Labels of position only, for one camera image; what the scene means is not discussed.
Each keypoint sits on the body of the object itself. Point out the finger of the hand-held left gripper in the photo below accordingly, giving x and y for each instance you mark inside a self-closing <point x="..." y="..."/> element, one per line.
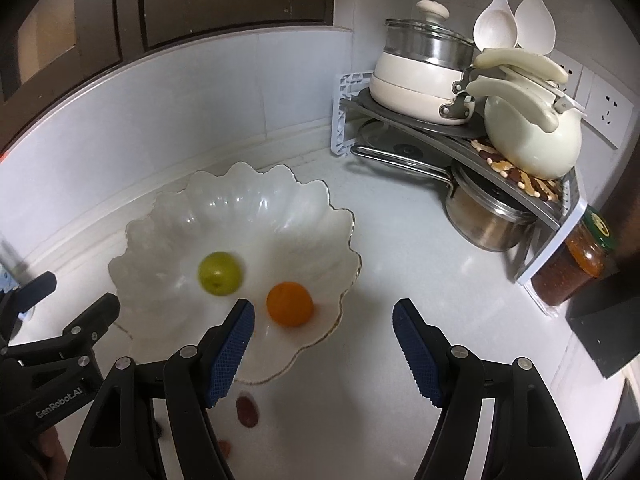
<point x="97" y="317"/>
<point x="30" y="295"/>

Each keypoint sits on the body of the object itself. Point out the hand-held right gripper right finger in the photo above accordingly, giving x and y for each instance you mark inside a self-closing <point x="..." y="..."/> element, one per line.
<point x="417" y="355"/>

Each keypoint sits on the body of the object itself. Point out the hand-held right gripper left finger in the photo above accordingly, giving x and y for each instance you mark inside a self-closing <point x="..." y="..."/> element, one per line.
<point x="232" y="355"/>

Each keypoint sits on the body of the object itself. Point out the red date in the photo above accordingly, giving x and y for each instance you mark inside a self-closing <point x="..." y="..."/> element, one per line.
<point x="246" y="410"/>
<point x="225" y="447"/>

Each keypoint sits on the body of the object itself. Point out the small orange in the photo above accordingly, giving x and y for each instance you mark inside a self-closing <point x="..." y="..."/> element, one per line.
<point x="290" y="305"/>

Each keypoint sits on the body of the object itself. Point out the green plum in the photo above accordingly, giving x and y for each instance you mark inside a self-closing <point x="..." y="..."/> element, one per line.
<point x="220" y="272"/>

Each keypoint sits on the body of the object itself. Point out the white scalloped bowl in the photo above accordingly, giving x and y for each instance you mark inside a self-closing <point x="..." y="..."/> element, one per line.
<point x="250" y="220"/>

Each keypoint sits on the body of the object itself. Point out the person's left hand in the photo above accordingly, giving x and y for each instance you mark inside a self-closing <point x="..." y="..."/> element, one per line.
<point x="47" y="455"/>

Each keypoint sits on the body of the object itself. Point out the stainless steel pot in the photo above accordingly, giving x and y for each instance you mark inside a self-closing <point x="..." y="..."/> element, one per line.
<point x="485" y="225"/>

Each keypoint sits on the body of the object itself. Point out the red sauce jar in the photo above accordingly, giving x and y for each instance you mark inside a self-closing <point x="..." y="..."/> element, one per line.
<point x="555" y="280"/>

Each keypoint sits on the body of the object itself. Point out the black box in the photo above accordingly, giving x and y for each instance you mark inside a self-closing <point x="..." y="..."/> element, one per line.
<point x="605" y="330"/>

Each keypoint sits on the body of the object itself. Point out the orange jar with green lid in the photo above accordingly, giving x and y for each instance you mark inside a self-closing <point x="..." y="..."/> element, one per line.
<point x="587" y="255"/>

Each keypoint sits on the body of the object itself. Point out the glass pot lid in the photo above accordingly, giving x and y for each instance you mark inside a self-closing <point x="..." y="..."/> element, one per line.
<point x="410" y="152"/>

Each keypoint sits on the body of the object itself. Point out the brown beige wooden trivet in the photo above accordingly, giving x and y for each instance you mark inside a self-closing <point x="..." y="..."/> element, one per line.
<point x="530" y="182"/>

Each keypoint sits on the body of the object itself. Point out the cream tipped pot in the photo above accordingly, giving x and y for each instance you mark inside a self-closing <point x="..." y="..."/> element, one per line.
<point x="535" y="140"/>

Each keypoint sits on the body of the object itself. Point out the white frying pan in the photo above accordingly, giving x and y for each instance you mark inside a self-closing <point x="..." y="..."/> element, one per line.
<point x="405" y="102"/>

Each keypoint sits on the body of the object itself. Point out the grey corner shelf rack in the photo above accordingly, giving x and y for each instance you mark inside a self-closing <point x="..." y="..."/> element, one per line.
<point x="365" y="105"/>

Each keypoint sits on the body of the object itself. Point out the white ladle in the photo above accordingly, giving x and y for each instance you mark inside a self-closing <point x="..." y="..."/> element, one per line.
<point x="495" y="25"/>

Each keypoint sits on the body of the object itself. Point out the white rice spoon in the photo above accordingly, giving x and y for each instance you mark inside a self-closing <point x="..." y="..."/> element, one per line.
<point x="535" y="25"/>

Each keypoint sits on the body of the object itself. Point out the white wall socket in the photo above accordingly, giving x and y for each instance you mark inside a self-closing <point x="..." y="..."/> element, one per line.
<point x="572" y="72"/>
<point x="607" y="105"/>

